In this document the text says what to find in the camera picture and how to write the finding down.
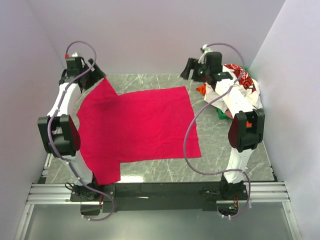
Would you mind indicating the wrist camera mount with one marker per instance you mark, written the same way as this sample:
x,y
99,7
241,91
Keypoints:
x,y
74,64
210,57

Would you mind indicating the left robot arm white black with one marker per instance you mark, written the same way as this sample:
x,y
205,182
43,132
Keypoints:
x,y
58,132

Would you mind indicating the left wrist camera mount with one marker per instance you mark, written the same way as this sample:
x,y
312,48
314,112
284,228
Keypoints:
x,y
74,64

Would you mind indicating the magenta red t shirt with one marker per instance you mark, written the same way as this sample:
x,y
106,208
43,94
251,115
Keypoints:
x,y
136,126

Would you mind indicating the black base beam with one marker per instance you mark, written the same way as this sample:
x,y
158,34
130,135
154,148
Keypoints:
x,y
146,196

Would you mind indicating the red white printed t shirt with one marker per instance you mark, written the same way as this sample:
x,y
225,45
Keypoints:
x,y
245,80

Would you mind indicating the pink t shirt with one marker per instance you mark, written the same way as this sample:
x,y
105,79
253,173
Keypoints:
x,y
228,113

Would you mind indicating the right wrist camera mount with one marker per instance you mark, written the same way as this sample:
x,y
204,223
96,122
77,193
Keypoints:
x,y
210,57

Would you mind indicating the aluminium rail frame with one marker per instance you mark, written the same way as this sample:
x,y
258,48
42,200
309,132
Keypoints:
x,y
50,215

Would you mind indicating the orange t shirt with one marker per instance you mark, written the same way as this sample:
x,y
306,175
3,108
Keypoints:
x,y
201,89

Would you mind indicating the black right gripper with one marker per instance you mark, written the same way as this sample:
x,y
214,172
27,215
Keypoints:
x,y
191,64

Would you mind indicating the green plastic laundry basket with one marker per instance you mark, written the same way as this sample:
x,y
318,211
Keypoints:
x,y
220,112

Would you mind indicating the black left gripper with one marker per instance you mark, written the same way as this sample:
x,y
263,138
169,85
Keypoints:
x,y
96,75

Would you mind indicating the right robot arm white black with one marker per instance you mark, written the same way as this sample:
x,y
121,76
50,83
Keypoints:
x,y
247,127

